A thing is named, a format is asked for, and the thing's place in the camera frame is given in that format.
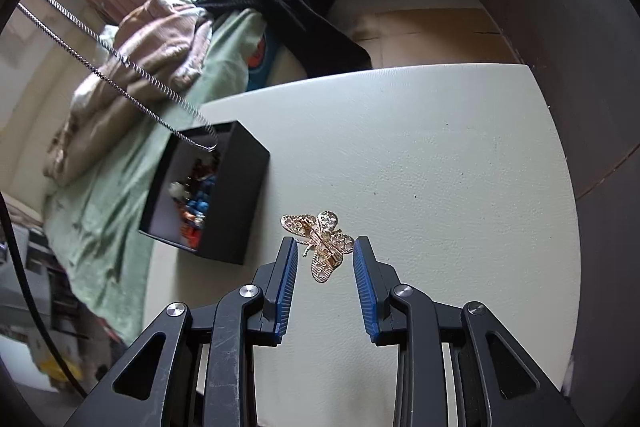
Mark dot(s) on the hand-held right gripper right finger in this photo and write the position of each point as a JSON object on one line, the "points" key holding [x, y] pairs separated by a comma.
{"points": [[365, 292]]}

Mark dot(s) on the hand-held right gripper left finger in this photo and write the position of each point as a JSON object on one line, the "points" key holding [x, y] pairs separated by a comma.
{"points": [[287, 287]]}

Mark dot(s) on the gold butterfly brooch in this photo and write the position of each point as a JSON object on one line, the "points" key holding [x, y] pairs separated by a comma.
{"points": [[325, 247]]}

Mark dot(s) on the black jewelry box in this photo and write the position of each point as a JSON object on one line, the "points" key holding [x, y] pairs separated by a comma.
{"points": [[240, 187]]}

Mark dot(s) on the green bedsheet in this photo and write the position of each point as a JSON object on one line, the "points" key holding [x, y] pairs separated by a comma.
{"points": [[110, 217]]}

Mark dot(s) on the blue orange printed cloth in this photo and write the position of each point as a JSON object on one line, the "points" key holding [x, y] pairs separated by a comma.
{"points": [[260, 62]]}

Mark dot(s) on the dark storage shelf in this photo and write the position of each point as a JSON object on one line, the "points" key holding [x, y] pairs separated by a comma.
{"points": [[60, 302]]}

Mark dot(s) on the flat cardboard sheet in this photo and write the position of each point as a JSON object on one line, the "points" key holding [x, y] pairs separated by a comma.
{"points": [[430, 32]]}

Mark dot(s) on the pink fleece blanket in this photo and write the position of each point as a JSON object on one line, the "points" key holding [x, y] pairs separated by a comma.
{"points": [[150, 37]]}

